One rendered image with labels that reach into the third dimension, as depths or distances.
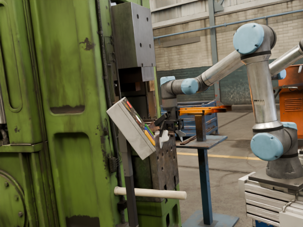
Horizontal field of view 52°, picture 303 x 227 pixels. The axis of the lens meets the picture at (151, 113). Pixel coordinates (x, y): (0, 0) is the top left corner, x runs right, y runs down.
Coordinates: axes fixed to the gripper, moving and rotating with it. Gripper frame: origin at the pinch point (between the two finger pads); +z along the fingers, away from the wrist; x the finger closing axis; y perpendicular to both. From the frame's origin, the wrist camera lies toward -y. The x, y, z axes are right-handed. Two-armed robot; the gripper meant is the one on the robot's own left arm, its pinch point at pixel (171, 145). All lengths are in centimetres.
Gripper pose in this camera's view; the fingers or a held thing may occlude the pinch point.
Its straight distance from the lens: 160.4
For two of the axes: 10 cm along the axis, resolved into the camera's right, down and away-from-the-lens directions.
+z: 1.0, 9.9, 1.2
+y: 6.4, 0.3, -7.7
